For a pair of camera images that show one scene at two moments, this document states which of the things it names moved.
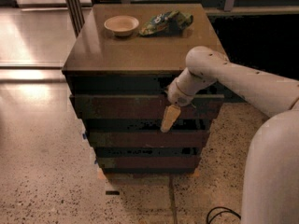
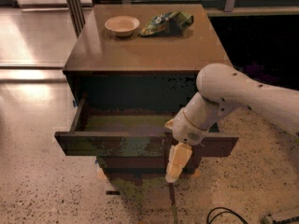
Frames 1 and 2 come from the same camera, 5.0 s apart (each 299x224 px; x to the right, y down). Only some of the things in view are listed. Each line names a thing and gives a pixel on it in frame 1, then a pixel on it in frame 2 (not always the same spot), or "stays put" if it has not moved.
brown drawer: x=143 y=107 to x=131 y=133
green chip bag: x=168 y=23 stays put
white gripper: x=177 y=97 to x=187 y=132
